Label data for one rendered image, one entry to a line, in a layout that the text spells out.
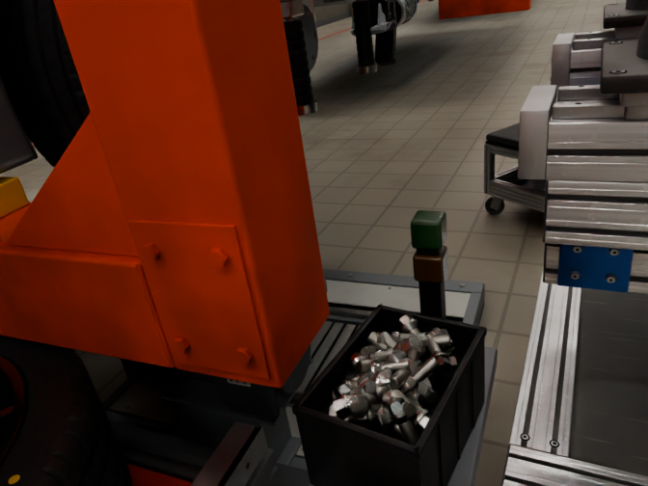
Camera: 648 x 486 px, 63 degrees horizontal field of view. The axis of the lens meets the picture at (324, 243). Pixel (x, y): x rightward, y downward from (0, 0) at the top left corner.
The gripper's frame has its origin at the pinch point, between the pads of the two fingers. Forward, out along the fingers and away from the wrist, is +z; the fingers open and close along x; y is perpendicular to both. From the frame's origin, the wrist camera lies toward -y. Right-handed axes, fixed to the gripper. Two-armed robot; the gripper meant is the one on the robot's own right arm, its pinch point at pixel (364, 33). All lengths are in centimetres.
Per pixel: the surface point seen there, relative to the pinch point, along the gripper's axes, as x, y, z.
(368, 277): -13, -75, -20
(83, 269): -14, -16, 76
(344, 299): -17, -75, -7
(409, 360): 27, -26, 73
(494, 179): 17, -67, -87
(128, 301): -8, -21, 76
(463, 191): 1, -83, -112
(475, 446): 33, -38, 72
